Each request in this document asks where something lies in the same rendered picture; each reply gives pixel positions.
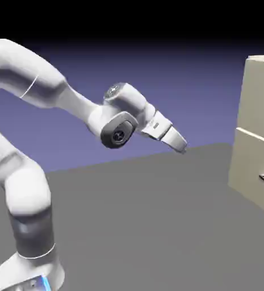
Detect beige cabinet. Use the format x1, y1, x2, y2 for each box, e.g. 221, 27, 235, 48
227, 54, 264, 218

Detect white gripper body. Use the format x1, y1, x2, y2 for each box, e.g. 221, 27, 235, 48
160, 126, 188, 155

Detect beige drawer front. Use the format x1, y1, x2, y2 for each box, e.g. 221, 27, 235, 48
237, 59, 264, 144
227, 128, 264, 218

